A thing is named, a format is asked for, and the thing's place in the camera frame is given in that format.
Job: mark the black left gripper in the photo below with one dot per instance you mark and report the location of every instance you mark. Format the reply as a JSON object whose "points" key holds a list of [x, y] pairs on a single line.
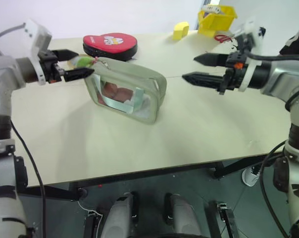
{"points": [[50, 67]]}

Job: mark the white printed cup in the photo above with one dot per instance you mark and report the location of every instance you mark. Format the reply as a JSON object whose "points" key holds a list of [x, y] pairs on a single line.
{"points": [[250, 176]]}

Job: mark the yellow foam block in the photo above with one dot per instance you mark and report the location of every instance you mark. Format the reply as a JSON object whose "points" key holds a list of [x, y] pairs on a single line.
{"points": [[180, 31]]}

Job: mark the clear green-trimmed toiletry pouch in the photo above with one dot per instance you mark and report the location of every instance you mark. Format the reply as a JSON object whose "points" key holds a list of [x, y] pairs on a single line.
{"points": [[129, 74]]}

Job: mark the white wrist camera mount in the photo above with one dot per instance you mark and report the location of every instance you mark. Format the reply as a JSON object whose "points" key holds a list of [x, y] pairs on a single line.
{"points": [[251, 29], [36, 34]]}

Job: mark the yellow plastic bin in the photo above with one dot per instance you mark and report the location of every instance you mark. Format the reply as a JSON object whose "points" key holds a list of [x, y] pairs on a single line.
{"points": [[216, 19]]}

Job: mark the white item in bin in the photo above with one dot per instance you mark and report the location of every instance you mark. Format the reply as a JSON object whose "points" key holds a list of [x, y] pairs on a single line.
{"points": [[211, 9]]}

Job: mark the raw meat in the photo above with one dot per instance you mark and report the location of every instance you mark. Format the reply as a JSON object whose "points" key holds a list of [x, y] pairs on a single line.
{"points": [[117, 93]]}

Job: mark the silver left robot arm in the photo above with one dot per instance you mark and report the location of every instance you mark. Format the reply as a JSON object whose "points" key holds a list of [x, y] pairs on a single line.
{"points": [[3, 72]]}

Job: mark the black fabric with white stripe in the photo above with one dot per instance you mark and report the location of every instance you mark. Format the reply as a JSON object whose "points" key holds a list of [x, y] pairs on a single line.
{"points": [[294, 41]]}

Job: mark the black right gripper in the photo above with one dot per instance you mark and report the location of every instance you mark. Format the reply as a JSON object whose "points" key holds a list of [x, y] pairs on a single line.
{"points": [[232, 74]]}

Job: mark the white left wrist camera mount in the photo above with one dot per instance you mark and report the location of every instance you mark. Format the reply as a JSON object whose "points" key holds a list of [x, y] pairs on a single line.
{"points": [[36, 34]]}

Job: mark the green zipper pull charm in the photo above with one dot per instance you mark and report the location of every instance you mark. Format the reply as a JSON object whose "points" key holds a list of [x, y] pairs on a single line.
{"points": [[83, 62]]}

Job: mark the grey rounded robot leg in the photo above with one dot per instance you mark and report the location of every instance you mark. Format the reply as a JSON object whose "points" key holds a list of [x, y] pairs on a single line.
{"points": [[184, 215], [119, 215]]}

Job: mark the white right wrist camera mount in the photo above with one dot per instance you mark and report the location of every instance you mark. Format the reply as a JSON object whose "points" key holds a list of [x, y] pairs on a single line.
{"points": [[251, 29]]}

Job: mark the red and black padded case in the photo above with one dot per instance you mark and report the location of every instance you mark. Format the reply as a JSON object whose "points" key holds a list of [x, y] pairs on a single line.
{"points": [[107, 43]]}

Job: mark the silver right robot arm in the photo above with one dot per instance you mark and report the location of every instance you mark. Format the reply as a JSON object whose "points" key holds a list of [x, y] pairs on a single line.
{"points": [[280, 74]]}

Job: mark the black metal table frame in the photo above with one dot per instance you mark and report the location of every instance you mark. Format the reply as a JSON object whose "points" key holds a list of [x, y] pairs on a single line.
{"points": [[144, 174]]}

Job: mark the black metal stand foot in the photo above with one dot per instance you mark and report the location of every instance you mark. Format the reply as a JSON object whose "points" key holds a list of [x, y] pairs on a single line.
{"points": [[91, 224], [226, 218]]}

